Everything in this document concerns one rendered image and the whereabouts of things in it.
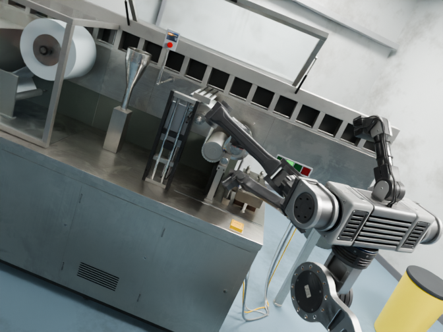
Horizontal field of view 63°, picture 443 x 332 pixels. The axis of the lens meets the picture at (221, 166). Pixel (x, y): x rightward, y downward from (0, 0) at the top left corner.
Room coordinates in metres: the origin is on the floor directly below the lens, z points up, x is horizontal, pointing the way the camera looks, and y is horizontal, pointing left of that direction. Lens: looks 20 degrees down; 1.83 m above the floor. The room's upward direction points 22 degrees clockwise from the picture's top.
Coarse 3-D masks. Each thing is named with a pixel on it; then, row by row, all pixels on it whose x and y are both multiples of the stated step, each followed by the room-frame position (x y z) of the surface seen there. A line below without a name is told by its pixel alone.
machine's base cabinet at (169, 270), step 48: (0, 144) 1.73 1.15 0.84; (0, 192) 1.73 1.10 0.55; (48, 192) 1.73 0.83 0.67; (96, 192) 1.72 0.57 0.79; (0, 240) 1.73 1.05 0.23; (48, 240) 1.72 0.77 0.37; (96, 240) 1.72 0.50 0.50; (144, 240) 1.72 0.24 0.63; (192, 240) 1.72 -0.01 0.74; (96, 288) 1.72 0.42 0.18; (144, 288) 1.72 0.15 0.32; (192, 288) 1.72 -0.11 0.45; (240, 288) 1.72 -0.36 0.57
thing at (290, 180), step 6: (282, 180) 1.12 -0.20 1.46; (288, 180) 1.11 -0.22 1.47; (294, 180) 1.09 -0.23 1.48; (306, 180) 1.06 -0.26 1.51; (312, 180) 1.08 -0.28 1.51; (282, 186) 1.11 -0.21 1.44; (288, 186) 1.08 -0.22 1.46; (294, 186) 1.05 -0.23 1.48; (288, 192) 1.07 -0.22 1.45; (288, 198) 1.05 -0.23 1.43
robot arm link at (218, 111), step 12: (216, 108) 1.30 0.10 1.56; (216, 120) 1.29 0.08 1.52; (228, 120) 1.28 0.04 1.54; (228, 132) 1.27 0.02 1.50; (240, 132) 1.26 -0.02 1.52; (240, 144) 1.24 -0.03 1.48; (252, 144) 1.23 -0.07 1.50; (252, 156) 1.22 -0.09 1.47; (264, 156) 1.21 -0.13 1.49; (264, 168) 1.20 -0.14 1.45; (276, 168) 1.19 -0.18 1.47; (288, 168) 1.18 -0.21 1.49
